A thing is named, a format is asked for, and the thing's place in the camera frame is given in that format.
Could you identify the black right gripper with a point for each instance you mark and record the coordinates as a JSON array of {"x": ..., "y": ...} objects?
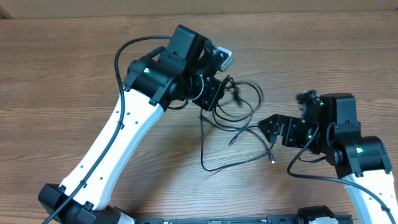
[{"x": 290, "y": 129}]

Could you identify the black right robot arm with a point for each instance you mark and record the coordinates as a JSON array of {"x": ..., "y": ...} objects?
[{"x": 329, "y": 126}]

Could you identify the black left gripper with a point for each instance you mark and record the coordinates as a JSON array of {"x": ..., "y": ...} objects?
[{"x": 208, "y": 103}]

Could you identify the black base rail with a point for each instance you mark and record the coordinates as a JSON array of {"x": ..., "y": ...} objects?
[{"x": 270, "y": 219}]

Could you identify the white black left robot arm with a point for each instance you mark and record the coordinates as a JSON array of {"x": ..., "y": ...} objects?
[{"x": 183, "y": 70}]

